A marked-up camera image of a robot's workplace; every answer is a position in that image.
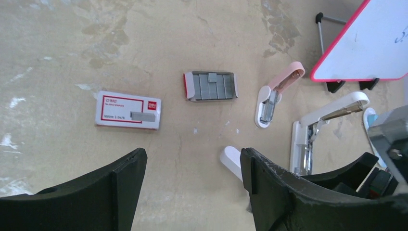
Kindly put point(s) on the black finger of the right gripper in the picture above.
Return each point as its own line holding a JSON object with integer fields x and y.
{"x": 352, "y": 175}

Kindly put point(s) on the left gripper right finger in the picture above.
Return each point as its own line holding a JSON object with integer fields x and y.
{"x": 284, "y": 201}

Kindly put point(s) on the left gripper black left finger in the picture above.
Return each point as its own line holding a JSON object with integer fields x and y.
{"x": 102, "y": 200}

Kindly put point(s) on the red staple box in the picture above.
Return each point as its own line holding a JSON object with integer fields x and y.
{"x": 127, "y": 111}

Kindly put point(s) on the pink and white stapler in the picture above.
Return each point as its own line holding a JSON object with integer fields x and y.
{"x": 271, "y": 94}

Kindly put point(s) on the silver staple strips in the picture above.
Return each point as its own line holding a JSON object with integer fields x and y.
{"x": 212, "y": 86}

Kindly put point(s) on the red-framed whiteboard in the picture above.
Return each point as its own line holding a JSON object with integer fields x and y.
{"x": 372, "y": 46}

